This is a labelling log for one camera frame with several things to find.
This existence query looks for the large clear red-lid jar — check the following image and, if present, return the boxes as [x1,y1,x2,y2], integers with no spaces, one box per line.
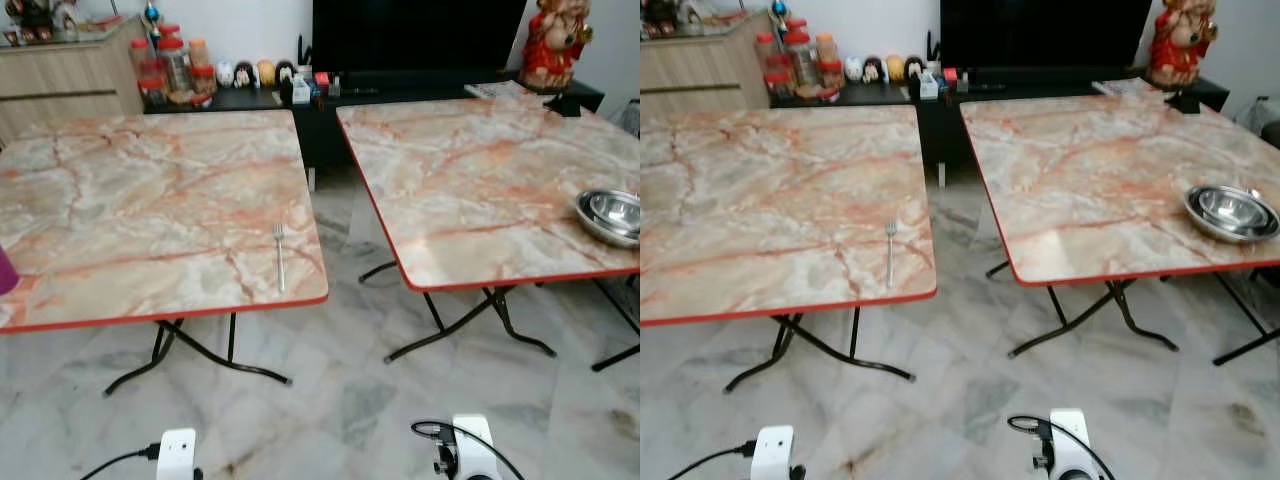
[159,36,194,97]
[784,31,822,90]

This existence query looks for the black television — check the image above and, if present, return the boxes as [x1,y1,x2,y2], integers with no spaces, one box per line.
[939,0,1155,70]
[311,0,530,74]

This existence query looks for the red and gold statue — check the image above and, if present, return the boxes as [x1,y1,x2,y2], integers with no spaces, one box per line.
[1147,0,1220,90]
[519,0,594,94]

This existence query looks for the light wood cabinet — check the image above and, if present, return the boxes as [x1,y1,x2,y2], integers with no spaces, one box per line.
[0,14,147,143]
[640,9,774,123]

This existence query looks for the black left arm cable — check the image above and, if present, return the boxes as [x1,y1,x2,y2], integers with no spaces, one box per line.
[667,443,754,480]
[79,444,162,480]

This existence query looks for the black tv console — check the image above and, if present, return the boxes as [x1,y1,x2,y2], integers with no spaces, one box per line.
[770,66,1232,168]
[144,70,607,173]

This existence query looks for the black folding table legs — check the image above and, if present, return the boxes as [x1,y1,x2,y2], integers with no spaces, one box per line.
[102,313,295,397]
[724,311,917,394]
[357,260,641,374]
[984,259,1280,367]

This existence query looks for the printed magazine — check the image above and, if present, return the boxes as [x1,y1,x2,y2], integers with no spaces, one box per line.
[1091,77,1167,98]
[464,81,542,102]

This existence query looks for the stainless steel bowl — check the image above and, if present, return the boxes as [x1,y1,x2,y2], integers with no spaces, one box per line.
[575,187,641,250]
[1183,183,1280,245]

